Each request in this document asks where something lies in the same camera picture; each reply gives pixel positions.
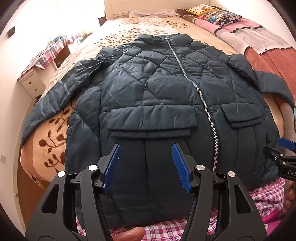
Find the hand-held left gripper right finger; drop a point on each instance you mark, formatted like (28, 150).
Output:
(181, 166)

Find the white drawer cabinet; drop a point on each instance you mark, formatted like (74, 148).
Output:
(30, 83)

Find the white headboard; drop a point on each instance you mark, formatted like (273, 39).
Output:
(150, 5)

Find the dark teal quilted jacket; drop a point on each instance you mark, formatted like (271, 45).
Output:
(150, 92)

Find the colourful printed pillow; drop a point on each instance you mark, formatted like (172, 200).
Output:
(219, 18)

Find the person's left hand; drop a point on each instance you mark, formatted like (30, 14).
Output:
(129, 235)

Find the dark wall switch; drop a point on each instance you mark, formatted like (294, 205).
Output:
(10, 31)

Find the pink plaid pants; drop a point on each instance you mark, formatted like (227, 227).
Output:
(166, 231)

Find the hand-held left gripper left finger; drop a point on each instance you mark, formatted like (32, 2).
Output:
(112, 166)

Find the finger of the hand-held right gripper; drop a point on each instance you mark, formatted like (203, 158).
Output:
(287, 143)
(272, 154)

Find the beige leaf-print blanket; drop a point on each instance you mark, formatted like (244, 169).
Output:
(129, 30)

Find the white crumpled cloth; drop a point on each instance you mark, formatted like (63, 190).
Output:
(152, 13)

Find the checkered tablecloth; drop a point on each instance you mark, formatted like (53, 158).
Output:
(46, 54)

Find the yellow cartoon pillow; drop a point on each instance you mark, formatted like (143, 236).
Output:
(201, 9)

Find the person's right hand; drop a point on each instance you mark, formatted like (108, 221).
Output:
(291, 199)

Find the pink and brown striped blanket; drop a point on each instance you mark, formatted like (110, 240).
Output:
(266, 60)

